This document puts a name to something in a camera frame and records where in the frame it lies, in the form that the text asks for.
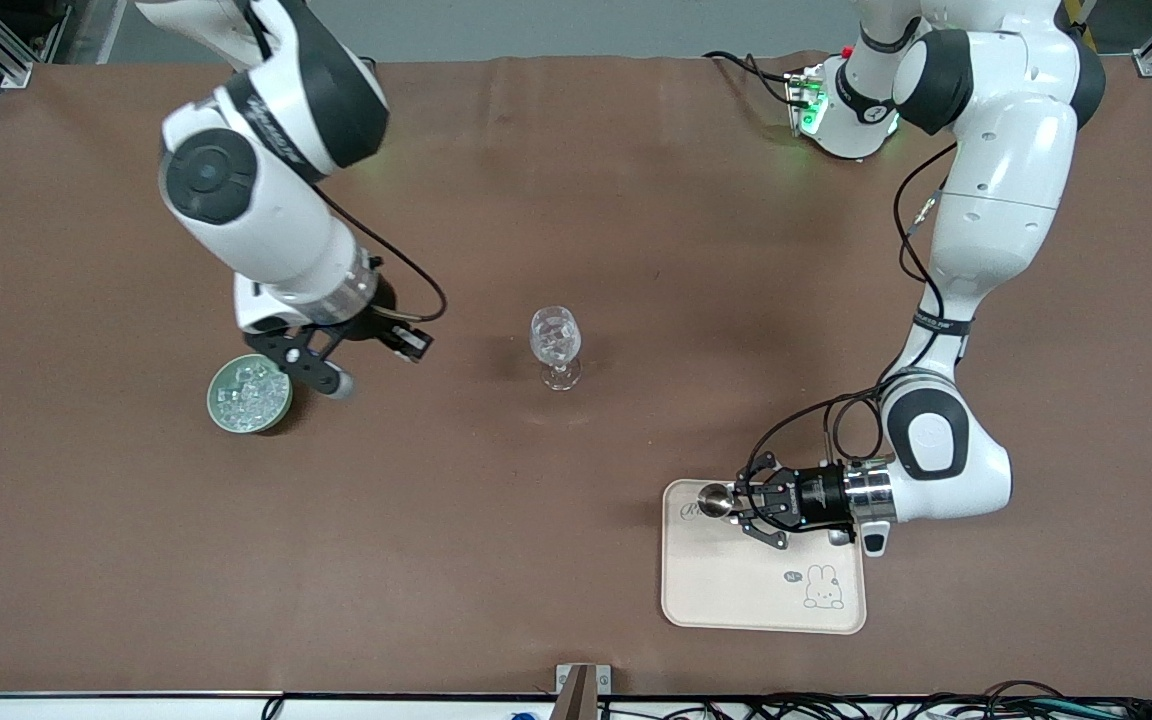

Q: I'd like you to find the clear ice cube pile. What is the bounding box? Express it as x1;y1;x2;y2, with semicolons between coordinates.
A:
216;362;287;421

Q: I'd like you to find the clear stemmed wine glass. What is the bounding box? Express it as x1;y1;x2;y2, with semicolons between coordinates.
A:
529;306;583;391

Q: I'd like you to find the cream rabbit print tray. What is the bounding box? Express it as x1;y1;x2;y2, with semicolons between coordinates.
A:
661;479;867;635

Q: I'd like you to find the green round bowl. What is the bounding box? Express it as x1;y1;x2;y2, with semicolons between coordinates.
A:
206;354;294;435

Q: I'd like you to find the brown table cover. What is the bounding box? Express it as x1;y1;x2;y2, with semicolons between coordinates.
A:
0;52;1152;698

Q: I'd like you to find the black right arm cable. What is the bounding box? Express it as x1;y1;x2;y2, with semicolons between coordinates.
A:
316;185;449;326

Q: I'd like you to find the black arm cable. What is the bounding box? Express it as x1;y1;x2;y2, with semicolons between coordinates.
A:
748;140;962;476
316;185;449;326

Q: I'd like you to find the black cable tangle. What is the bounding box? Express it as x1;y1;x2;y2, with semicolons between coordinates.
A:
596;680;1152;720

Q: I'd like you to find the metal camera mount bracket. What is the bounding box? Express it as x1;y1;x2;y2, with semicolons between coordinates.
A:
555;663;612;720

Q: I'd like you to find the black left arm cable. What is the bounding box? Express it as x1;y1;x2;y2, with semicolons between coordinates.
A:
748;140;962;476

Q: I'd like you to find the black base power cable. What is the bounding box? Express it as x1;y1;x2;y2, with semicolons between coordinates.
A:
703;50;799;107

